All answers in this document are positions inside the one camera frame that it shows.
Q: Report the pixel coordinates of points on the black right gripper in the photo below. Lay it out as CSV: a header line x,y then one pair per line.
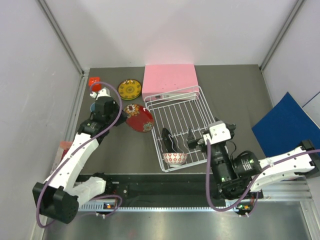
x,y
193,142

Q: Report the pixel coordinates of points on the red floral plate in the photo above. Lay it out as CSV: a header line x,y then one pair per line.
x,y
139,118

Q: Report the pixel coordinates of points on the yellow patterned plate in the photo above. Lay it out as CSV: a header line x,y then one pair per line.
x,y
129,89

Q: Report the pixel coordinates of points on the light blue plastic cup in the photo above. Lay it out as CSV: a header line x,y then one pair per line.
x,y
92,107

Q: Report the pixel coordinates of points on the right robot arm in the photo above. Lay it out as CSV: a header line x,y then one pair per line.
x,y
244,175

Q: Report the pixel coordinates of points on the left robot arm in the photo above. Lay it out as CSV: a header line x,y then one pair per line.
x,y
58,197

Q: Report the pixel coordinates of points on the red white patterned bowl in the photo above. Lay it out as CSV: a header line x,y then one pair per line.
x,y
174,159

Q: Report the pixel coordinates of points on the pink binder box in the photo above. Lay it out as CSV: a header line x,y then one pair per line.
x,y
166,80

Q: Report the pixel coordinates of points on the blue folder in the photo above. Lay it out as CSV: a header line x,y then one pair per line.
x,y
284,127

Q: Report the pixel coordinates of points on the red cube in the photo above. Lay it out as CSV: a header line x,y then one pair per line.
x,y
94,84

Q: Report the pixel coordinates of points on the white wire dish rack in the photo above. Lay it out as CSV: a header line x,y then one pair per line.
x,y
179,111

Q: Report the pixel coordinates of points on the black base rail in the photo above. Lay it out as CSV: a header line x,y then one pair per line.
x,y
175,184

